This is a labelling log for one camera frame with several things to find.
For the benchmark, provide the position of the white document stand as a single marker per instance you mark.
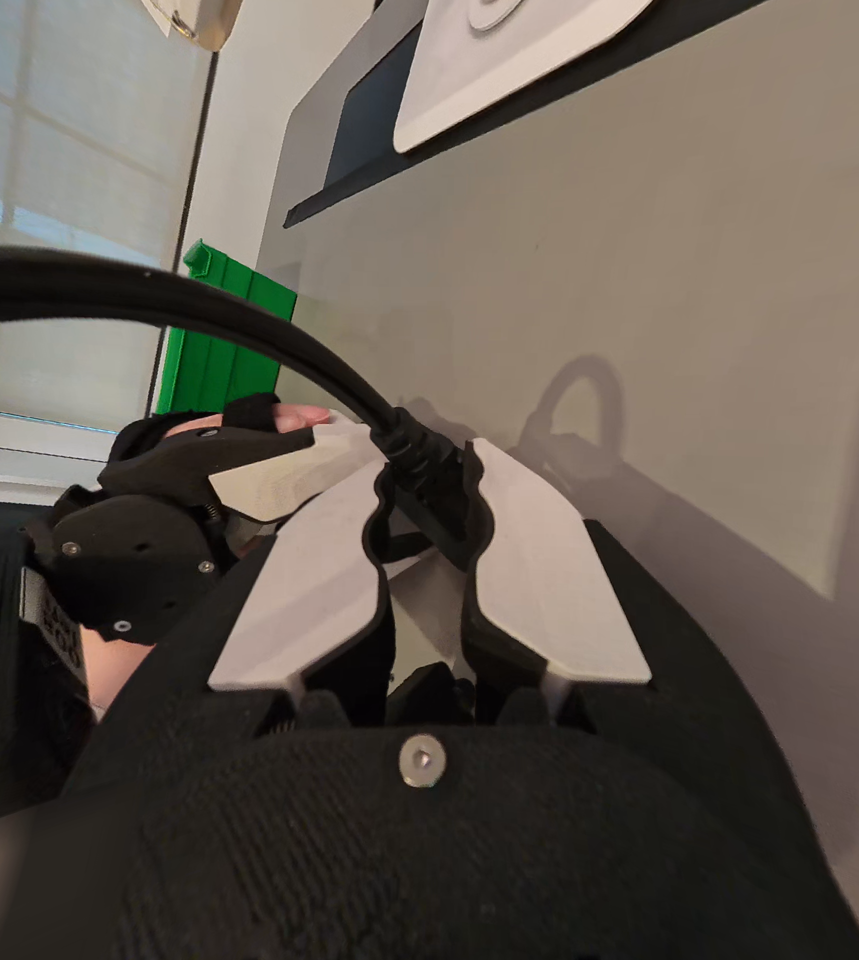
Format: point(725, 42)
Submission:
point(519, 75)

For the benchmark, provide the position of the glass window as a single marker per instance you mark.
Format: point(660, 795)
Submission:
point(62, 150)

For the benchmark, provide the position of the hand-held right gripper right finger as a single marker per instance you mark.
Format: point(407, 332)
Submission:
point(557, 592)

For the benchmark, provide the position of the person's left hand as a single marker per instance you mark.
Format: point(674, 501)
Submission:
point(302, 417)

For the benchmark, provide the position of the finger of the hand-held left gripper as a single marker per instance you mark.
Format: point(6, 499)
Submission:
point(279, 480)
point(429, 607)

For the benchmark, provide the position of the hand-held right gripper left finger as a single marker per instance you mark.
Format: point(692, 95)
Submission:
point(302, 600)

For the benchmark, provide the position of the green plastic bin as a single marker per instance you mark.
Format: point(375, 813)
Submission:
point(212, 352)

